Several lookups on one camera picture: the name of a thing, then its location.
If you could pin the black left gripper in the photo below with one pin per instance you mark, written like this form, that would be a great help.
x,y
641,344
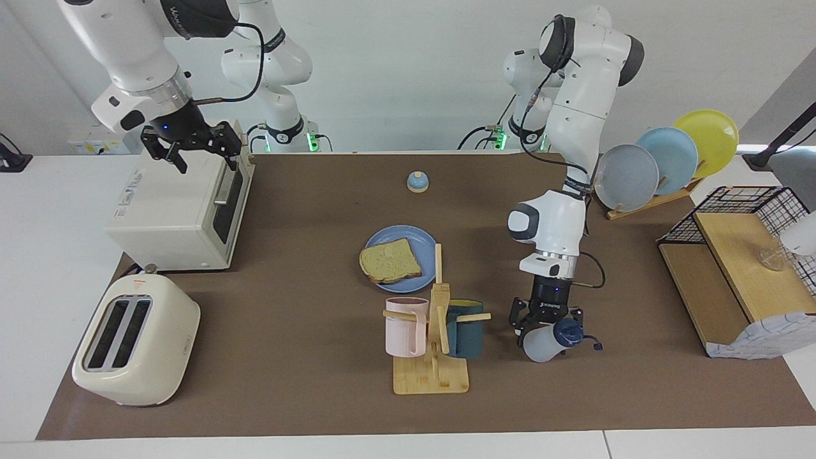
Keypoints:
x,y
551,296

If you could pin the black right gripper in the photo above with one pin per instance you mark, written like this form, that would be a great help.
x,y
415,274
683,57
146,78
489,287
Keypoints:
x,y
175,127

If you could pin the squeeze bottle navy cap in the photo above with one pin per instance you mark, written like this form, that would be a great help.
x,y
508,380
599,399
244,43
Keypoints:
x,y
542,347

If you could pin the toasted bread slice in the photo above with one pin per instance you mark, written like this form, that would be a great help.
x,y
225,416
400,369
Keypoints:
x,y
390,261

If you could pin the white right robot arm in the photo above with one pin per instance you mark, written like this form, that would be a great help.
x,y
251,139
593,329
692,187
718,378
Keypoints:
x,y
127,51

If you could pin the wooden plate rack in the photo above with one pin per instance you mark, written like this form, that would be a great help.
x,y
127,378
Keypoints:
x,y
644,207

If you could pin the periwinkle blue plate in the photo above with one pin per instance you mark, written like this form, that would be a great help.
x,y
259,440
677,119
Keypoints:
x,y
414,239

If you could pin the pale grey plate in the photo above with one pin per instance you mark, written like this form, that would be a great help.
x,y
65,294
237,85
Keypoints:
x,y
628,178

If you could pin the light blue plate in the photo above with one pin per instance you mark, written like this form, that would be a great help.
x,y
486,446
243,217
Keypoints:
x,y
676,153

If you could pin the yellow plate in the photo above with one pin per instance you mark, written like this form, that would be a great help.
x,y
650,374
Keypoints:
x,y
714,137

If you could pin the white toaster oven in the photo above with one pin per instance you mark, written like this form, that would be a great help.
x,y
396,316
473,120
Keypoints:
x,y
172,217

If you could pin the teal mug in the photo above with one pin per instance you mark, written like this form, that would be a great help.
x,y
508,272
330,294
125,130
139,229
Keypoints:
x,y
468,338

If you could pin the white power socket box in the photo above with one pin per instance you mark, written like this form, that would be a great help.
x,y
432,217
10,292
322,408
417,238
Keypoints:
x,y
89,143

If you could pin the wooden mug tree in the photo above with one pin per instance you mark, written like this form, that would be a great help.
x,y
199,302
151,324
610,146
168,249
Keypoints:
x,y
433,379

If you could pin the pink mug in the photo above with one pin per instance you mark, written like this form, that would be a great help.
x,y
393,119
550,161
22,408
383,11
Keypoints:
x,y
401,328

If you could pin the small blue call bell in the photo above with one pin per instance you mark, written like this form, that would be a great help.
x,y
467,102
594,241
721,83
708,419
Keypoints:
x,y
417,183

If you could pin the black clamp base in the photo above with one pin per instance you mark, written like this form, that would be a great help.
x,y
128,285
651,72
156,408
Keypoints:
x,y
13,160

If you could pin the cream two-slot toaster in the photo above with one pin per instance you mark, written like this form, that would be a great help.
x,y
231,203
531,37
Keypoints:
x,y
166,344

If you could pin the brown table mat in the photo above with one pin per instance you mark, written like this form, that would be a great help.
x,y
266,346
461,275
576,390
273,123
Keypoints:
x,y
287,331

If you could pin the wooden shelf box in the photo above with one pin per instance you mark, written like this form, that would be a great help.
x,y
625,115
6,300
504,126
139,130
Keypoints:
x,y
739,261

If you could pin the clear glass cup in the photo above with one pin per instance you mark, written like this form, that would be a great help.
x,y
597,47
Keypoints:
x,y
772,258

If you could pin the white rounded object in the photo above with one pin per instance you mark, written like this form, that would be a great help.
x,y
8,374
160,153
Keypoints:
x,y
802,236

